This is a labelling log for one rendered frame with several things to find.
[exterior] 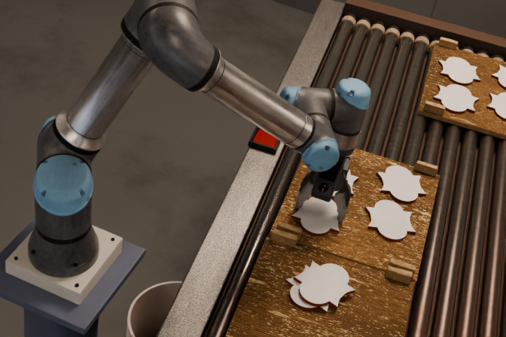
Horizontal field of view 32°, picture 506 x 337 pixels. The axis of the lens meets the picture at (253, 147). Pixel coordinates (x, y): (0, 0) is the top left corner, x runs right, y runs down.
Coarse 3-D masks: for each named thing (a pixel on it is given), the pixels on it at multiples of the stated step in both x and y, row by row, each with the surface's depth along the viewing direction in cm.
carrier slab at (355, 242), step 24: (360, 168) 226; (384, 168) 228; (408, 168) 229; (288, 192) 215; (360, 192) 219; (432, 192) 223; (288, 216) 208; (360, 216) 212; (312, 240) 203; (336, 240) 204; (360, 240) 205; (384, 240) 206; (408, 240) 208; (384, 264) 200
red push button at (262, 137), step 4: (260, 132) 233; (264, 132) 233; (256, 136) 231; (260, 136) 231; (264, 136) 232; (268, 136) 232; (272, 136) 232; (256, 140) 230; (260, 140) 230; (264, 140) 230; (268, 140) 231; (272, 140) 231; (276, 140) 231; (268, 144) 229; (272, 144) 229
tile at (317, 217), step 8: (312, 200) 212; (320, 200) 212; (304, 208) 209; (312, 208) 209; (320, 208) 210; (328, 208) 210; (336, 208) 211; (296, 216) 206; (304, 216) 207; (312, 216) 207; (320, 216) 208; (328, 216) 208; (336, 216) 209; (304, 224) 205; (312, 224) 205; (320, 224) 206; (328, 224) 206; (336, 224) 206; (312, 232) 203; (320, 232) 203; (336, 232) 206
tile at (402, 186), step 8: (392, 168) 227; (400, 168) 227; (384, 176) 224; (392, 176) 224; (400, 176) 225; (408, 176) 225; (416, 176) 226; (384, 184) 221; (392, 184) 222; (400, 184) 222; (408, 184) 223; (416, 184) 223; (384, 192) 220; (392, 192) 219; (400, 192) 220; (408, 192) 220; (416, 192) 221; (424, 192) 221; (400, 200) 218; (408, 200) 218
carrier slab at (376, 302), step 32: (288, 256) 198; (320, 256) 199; (256, 288) 188; (288, 288) 190; (384, 288) 194; (256, 320) 181; (288, 320) 183; (320, 320) 184; (352, 320) 186; (384, 320) 187
